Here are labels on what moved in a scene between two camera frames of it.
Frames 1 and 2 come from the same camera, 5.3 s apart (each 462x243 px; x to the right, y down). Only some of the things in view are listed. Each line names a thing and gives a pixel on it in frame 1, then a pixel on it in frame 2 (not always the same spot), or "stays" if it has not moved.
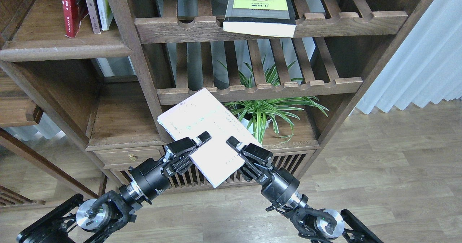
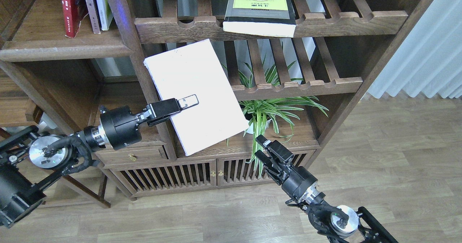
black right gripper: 279,185 to 297,181
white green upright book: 102,5 stays
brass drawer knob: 133,157 stays
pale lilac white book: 216,158 to 195,69
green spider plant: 278,109 stays
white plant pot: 245,122 stays
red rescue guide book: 74,7 stays
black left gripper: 148,178 to 118,126
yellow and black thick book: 263,9 stays
